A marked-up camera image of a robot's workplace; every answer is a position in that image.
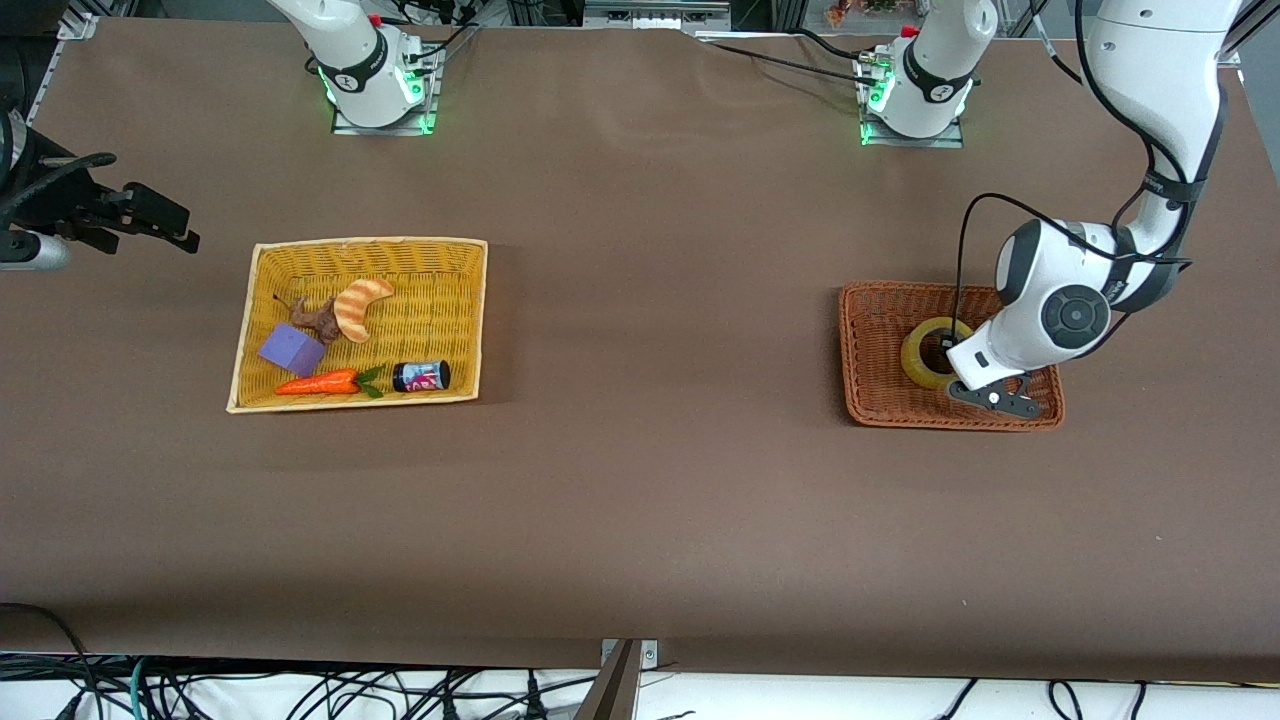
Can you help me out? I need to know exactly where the orange toy carrot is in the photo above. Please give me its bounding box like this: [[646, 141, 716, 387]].
[[275, 365, 388, 400]]

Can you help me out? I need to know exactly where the clear yellowish tape roll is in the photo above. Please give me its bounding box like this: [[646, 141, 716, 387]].
[[900, 317, 977, 392]]

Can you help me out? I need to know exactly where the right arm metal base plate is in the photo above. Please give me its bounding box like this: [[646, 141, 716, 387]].
[[330, 45, 442, 136]]

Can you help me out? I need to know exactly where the brown toy root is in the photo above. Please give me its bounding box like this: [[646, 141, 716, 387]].
[[272, 293, 343, 346]]

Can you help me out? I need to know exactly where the grey metal frame rail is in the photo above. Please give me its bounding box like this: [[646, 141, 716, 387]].
[[582, 0, 733, 32]]

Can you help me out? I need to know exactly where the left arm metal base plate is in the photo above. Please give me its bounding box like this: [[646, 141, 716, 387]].
[[858, 50, 966, 149]]

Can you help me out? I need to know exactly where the brown wicker basket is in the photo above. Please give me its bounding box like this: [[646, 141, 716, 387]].
[[838, 281, 1066, 432]]

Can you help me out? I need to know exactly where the right arm black wrist cable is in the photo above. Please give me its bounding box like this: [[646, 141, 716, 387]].
[[0, 150, 119, 233]]

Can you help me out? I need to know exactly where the black looped floor cable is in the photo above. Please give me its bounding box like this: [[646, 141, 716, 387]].
[[0, 602, 103, 720]]

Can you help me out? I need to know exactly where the long black base cable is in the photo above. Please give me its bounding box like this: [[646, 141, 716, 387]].
[[690, 36, 877, 87]]

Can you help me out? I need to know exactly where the short black base cable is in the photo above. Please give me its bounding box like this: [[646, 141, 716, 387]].
[[795, 27, 881, 64]]

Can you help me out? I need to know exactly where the toy croissant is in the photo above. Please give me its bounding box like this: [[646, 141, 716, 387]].
[[333, 278, 396, 344]]

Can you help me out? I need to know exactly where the purple cube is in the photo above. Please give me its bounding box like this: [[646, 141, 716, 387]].
[[258, 323, 328, 378]]

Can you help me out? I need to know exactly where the grey metal bar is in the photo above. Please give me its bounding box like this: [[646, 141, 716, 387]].
[[574, 640, 642, 720]]

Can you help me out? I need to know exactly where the brown paper table cover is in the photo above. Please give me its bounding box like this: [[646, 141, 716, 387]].
[[0, 15, 1280, 684]]

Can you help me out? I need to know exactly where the yellow wicker basket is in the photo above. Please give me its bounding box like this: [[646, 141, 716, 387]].
[[226, 237, 489, 414]]

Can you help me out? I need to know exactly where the black cable at right base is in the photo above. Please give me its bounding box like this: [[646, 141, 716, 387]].
[[400, 22, 483, 67]]

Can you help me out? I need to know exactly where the small metal table bracket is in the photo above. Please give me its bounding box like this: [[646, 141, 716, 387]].
[[600, 638, 660, 669]]

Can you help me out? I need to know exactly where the small black can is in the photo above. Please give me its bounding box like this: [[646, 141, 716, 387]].
[[392, 360, 452, 393]]

